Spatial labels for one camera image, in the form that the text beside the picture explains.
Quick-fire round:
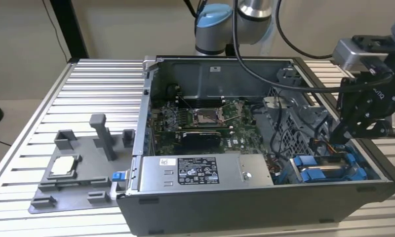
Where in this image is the multicolour disk power wire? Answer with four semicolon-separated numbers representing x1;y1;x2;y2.
310;138;348;158

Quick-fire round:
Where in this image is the black vertical post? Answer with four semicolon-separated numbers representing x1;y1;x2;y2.
50;0;90;60

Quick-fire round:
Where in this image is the thin black wall cable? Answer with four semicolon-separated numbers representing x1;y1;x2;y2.
42;0;70;62

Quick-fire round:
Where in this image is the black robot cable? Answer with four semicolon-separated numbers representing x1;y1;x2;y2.
277;0;336;60
233;0;395;94

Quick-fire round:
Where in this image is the metal socket cover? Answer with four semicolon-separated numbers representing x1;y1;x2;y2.
222;102;245;122

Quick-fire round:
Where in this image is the hard disk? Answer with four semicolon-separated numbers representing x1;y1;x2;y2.
292;148;366;175

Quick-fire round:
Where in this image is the grey metal disk bay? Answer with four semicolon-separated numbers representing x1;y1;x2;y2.
253;68;384;185

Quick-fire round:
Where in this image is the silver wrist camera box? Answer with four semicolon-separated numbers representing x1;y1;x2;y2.
332;36;395;73

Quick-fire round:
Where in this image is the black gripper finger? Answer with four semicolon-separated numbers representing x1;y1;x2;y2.
332;116;366;145
352;119;393;139

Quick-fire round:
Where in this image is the translucent robot hose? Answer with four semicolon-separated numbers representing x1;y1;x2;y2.
262;24;278;55

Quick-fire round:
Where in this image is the black graphics card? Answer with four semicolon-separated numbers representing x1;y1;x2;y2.
179;130;224;152

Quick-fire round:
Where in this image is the thin metal locking lever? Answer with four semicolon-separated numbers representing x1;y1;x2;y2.
178;95;195;110

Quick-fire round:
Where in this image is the CPU socket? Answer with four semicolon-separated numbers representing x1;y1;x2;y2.
191;107;226;126

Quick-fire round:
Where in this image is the open black PC case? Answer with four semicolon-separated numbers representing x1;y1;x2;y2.
117;54;395;235

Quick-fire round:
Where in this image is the silver power supply unit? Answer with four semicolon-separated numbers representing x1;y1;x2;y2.
138;154;274;193

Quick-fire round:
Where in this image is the green motherboard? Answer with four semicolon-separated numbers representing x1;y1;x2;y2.
150;98;274;158

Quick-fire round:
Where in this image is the blue plastic carrier bracket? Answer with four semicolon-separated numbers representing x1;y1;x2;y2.
301;170;332;183

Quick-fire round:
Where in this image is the grey parts rack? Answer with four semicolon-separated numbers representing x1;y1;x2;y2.
29;113;138;214

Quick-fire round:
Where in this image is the silver CPU chip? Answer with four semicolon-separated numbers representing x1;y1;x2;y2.
51;157;79;175

